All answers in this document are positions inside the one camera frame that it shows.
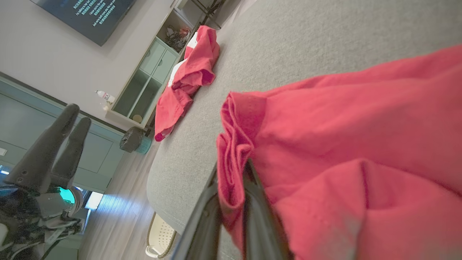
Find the white mint shelf cabinet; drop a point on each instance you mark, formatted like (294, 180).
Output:
(155, 57)

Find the teal bin with black bag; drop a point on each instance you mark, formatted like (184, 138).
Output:
(131, 139)

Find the red basketball jersey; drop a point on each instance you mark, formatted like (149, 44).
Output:
(343, 144)

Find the red white-trimmed shorts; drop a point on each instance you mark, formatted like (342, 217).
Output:
(195, 68)

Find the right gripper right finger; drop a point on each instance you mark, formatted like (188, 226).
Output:
(260, 224)

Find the small round beige object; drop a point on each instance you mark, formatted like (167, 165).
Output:
(137, 118)

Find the cream plastic laundry basket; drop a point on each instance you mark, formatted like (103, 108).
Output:
(158, 234)

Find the small white bottle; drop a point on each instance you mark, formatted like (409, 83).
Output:
(106, 96)

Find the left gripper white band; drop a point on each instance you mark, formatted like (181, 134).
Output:
(32, 224)

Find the black wall television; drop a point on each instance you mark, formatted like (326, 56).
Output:
(90, 18)

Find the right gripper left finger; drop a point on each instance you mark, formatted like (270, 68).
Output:
(204, 224)

